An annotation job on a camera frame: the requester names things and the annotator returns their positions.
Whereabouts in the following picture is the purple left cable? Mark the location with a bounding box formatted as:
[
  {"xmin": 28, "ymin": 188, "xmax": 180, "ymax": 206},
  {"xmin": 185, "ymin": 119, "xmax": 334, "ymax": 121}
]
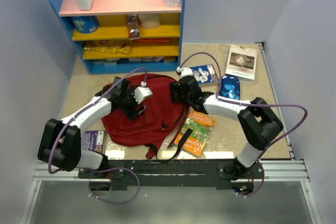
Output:
[{"xmin": 47, "ymin": 67, "xmax": 149, "ymax": 205}]

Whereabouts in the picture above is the yellow chips bag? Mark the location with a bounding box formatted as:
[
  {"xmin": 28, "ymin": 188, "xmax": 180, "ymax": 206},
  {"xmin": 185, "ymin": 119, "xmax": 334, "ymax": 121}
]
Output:
[{"xmin": 83, "ymin": 39, "xmax": 133, "ymax": 55}]

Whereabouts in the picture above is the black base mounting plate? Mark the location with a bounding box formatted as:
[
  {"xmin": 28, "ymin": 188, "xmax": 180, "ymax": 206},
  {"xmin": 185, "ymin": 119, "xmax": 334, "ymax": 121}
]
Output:
[{"xmin": 78, "ymin": 159, "xmax": 265, "ymax": 191}]

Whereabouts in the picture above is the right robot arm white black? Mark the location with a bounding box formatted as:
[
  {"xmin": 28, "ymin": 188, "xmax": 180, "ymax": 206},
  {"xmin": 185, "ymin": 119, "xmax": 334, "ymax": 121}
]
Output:
[{"xmin": 169, "ymin": 76, "xmax": 284, "ymax": 180}]

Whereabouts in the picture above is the white coffee cover book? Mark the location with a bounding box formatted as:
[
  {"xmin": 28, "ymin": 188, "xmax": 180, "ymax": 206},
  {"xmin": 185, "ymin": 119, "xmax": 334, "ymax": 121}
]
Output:
[{"xmin": 225, "ymin": 45, "xmax": 257, "ymax": 84}]

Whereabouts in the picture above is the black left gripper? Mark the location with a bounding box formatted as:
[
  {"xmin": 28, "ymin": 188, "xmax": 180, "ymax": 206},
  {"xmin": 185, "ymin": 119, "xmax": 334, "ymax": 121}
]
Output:
[{"xmin": 121, "ymin": 87, "xmax": 146, "ymax": 121}]

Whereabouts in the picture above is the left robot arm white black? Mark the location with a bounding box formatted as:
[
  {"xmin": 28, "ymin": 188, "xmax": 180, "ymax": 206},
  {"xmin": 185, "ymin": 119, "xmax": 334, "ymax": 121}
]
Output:
[{"xmin": 37, "ymin": 77, "xmax": 152, "ymax": 178}]

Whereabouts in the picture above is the purple cable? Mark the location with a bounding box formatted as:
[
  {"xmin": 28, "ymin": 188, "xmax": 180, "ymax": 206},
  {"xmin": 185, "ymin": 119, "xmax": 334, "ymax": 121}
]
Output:
[
  {"xmin": 47, "ymin": 67, "xmax": 149, "ymax": 205},
  {"xmin": 178, "ymin": 51, "xmax": 308, "ymax": 198}
]

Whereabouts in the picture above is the white round container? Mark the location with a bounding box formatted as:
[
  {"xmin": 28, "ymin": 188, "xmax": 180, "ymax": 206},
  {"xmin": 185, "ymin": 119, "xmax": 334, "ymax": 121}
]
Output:
[{"xmin": 138, "ymin": 14, "xmax": 161, "ymax": 29}]

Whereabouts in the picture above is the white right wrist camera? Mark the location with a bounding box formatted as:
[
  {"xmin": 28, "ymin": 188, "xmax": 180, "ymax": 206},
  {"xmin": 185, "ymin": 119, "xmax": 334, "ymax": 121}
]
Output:
[{"xmin": 176, "ymin": 67, "xmax": 193, "ymax": 80}]

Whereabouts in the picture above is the blue snack can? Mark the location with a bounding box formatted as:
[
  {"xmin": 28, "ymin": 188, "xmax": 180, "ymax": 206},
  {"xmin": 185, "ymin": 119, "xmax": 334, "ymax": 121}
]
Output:
[{"xmin": 70, "ymin": 16, "xmax": 99, "ymax": 34}]

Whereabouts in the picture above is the silver snack packet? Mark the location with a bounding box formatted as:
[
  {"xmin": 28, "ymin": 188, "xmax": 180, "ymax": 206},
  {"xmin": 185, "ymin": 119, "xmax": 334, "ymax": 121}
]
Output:
[{"xmin": 127, "ymin": 14, "xmax": 140, "ymax": 40}]

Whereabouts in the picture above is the purple book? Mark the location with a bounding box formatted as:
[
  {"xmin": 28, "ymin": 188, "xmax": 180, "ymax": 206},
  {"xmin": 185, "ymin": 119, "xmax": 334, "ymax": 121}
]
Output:
[{"xmin": 81, "ymin": 131, "xmax": 106, "ymax": 153}]

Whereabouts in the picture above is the red flat box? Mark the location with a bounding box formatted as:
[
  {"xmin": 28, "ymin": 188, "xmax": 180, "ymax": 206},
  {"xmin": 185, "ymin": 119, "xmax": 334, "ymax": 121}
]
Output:
[{"xmin": 136, "ymin": 37, "xmax": 171, "ymax": 44}]

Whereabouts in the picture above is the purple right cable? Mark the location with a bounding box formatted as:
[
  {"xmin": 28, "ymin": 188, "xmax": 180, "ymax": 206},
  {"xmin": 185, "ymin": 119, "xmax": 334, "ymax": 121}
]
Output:
[{"xmin": 178, "ymin": 51, "xmax": 308, "ymax": 198}]

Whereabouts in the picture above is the blue dinosaur pencil case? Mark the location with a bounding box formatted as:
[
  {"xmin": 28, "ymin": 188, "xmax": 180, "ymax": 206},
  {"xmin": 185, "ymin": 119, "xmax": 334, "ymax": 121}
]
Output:
[{"xmin": 219, "ymin": 74, "xmax": 240, "ymax": 100}]

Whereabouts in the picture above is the blue cartoon book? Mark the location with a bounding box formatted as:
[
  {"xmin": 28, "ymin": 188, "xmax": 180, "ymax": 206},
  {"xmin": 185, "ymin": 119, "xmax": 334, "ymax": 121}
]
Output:
[{"xmin": 190, "ymin": 64, "xmax": 219, "ymax": 84}]

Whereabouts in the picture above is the red backpack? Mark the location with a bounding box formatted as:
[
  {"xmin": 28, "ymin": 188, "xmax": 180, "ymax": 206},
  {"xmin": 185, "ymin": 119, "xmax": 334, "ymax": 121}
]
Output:
[{"xmin": 102, "ymin": 74, "xmax": 190, "ymax": 159}]

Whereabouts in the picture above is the blue shelf unit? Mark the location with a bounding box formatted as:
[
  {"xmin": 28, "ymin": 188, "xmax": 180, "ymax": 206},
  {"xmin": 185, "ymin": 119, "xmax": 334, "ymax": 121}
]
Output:
[{"xmin": 49, "ymin": 0, "xmax": 185, "ymax": 74}]

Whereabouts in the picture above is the orange treehouse book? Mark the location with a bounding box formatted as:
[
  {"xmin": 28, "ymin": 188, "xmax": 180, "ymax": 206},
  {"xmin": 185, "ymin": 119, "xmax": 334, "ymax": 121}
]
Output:
[{"xmin": 174, "ymin": 110, "xmax": 216, "ymax": 157}]

